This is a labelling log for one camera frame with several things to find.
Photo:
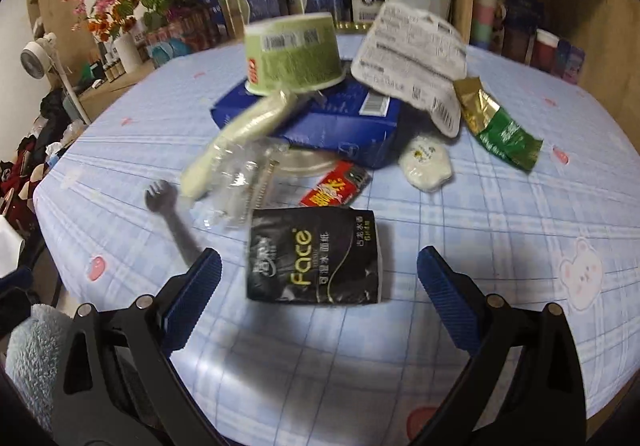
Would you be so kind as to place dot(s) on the blue cardboard box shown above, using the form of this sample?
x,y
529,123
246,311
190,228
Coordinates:
x,y
340,125

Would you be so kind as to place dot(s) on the white round lid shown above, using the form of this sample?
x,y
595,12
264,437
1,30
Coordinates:
x,y
305,163

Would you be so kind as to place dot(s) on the red snack wrapper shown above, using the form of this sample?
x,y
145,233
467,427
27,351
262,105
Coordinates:
x,y
332,188

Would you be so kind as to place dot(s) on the row of small brown bottles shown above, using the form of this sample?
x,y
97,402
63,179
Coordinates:
x,y
112,69

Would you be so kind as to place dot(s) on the white standing fan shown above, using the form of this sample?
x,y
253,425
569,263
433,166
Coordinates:
x,y
37,53

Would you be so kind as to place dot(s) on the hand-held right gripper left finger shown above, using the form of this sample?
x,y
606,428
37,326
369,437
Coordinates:
x,y
197,296

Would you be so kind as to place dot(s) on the red paper cup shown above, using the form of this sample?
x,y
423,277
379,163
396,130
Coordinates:
x,y
545,48

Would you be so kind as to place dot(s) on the orange flowers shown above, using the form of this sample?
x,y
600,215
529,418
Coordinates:
x,y
105,25

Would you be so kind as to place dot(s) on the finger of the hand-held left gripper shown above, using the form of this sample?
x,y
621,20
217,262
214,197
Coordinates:
x,y
15,281

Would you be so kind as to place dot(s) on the green paper bowl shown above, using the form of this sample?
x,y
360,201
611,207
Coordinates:
x,y
295,55

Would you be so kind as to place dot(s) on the cream plastic tube wrapper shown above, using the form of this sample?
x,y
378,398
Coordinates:
x,y
245,125

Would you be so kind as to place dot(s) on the small blue box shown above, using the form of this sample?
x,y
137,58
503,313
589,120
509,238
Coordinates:
x,y
572,60

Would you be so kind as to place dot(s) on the white shell-shaped packet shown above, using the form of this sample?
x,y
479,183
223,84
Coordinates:
x,y
425,163

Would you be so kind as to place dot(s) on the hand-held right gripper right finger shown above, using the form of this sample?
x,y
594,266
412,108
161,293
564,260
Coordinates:
x,y
445,296

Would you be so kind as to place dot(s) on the grey plastic fork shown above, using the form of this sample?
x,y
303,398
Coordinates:
x,y
172,221

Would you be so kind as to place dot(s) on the brown glass cup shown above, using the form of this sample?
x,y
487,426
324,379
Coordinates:
x,y
515,43

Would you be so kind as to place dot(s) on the white printed pouch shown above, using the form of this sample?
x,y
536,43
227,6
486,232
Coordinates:
x,y
405,50

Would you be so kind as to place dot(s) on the clear plastic wrapper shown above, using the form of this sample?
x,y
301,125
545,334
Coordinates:
x,y
235,186

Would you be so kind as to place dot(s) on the white ribbed vase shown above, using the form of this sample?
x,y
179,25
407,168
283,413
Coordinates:
x,y
127,50

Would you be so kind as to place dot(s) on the stack of pastel cups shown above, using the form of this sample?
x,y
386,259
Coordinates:
x,y
485,5

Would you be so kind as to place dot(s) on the blue printed box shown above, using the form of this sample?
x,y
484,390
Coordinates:
x,y
525,8

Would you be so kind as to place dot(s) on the black tissue pack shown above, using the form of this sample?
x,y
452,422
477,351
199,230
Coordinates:
x,y
310,256

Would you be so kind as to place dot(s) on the gold green foil wrapper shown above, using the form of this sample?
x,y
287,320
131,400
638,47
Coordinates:
x,y
500,128

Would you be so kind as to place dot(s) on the wooden shelf unit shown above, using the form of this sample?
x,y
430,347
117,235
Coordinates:
x,y
590,15

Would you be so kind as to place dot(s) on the patterned tissue box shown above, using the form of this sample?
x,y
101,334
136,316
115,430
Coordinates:
x,y
170,48

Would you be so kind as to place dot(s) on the light blue fluffy garment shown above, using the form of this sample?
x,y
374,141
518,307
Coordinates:
x,y
30,356

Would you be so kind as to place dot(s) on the pile of clothes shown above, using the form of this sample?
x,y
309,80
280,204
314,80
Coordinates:
x,y
35,160

